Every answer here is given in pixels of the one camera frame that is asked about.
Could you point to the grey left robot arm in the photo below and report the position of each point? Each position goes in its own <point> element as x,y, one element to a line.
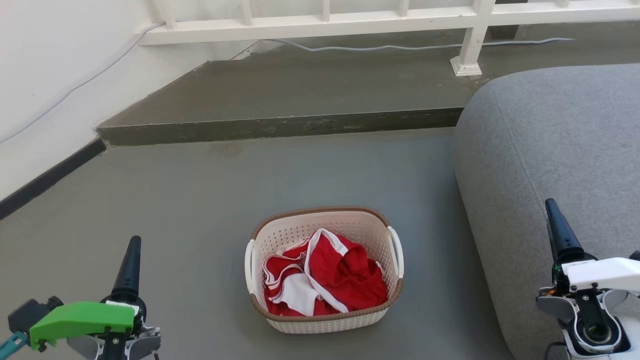
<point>142,345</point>

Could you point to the red and white clothes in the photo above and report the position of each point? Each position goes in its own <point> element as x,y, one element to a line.
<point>350,280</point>

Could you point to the grey fabric sofa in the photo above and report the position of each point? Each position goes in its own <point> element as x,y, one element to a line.
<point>550,150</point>

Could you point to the black baseboard strip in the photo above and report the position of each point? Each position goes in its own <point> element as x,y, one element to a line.
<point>50,177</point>

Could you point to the teal camera mount strut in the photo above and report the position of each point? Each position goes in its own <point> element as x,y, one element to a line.
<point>12,344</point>

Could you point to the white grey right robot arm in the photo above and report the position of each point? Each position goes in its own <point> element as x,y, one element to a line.
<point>555,305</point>

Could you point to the cream perforated laundry basket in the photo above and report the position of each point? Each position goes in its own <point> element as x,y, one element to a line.
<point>320,325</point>

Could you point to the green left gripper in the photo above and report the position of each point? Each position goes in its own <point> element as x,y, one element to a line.
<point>75,320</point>

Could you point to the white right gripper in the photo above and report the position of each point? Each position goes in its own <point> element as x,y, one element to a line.
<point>605,274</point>

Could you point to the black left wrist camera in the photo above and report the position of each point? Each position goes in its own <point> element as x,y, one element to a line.
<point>27,315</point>

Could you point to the white railing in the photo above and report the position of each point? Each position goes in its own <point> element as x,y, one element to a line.
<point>300,27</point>

